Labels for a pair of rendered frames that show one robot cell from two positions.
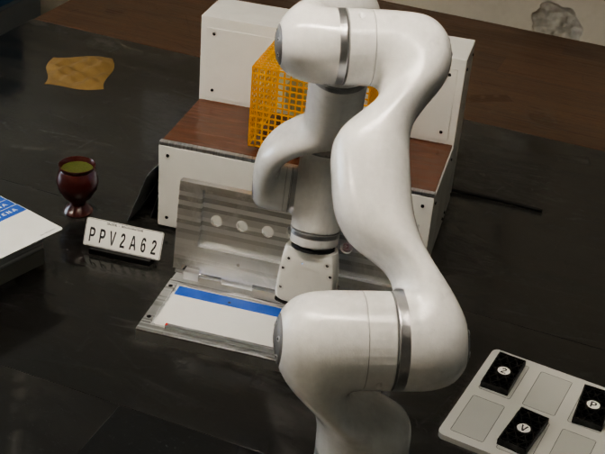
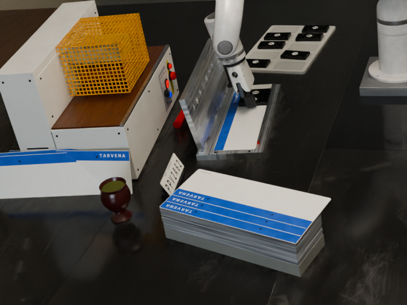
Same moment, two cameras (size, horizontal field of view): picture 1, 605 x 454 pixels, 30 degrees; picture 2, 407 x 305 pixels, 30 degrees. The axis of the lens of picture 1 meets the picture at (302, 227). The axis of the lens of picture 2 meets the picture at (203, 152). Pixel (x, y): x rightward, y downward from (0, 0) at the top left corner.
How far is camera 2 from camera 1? 2.73 m
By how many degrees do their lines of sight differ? 71
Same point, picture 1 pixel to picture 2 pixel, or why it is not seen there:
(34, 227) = (201, 178)
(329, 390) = not seen: outside the picture
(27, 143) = (10, 272)
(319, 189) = not seen: hidden behind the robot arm
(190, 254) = (201, 134)
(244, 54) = (52, 78)
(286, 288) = (249, 83)
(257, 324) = (243, 121)
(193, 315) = (242, 139)
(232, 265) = (208, 121)
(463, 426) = (297, 67)
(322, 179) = not seen: hidden behind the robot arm
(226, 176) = (140, 114)
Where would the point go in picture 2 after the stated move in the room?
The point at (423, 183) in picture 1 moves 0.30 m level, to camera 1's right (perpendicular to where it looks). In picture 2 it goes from (156, 49) to (158, 17)
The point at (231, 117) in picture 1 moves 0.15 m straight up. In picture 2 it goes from (81, 111) to (68, 66)
